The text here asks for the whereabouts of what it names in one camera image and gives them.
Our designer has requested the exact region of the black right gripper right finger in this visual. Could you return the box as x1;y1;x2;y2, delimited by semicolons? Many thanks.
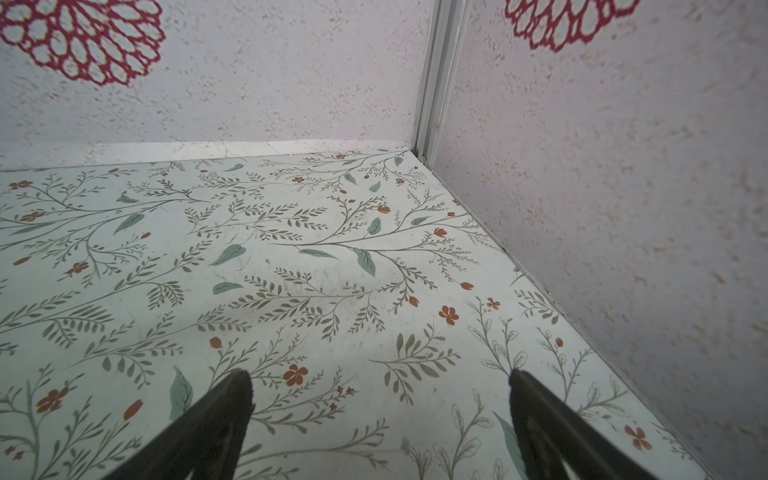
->
509;369;654;479

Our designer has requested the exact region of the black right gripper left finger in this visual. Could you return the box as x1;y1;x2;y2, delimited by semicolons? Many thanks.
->
106;369;254;479

